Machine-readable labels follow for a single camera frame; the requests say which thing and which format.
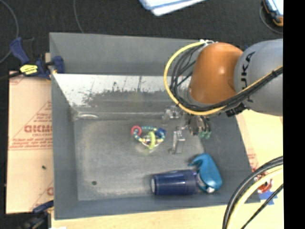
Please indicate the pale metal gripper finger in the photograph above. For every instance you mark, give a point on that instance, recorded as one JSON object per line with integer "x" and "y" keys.
{"x": 172, "y": 113}
{"x": 178, "y": 142}

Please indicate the blue spray bottle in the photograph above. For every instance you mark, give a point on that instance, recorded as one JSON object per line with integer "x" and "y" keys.
{"x": 181, "y": 181}

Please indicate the brown cardboard board, red print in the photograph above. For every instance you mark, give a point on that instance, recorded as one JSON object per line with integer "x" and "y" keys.
{"x": 28, "y": 137}

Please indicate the grey metal bin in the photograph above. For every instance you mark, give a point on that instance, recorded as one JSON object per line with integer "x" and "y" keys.
{"x": 112, "y": 166}

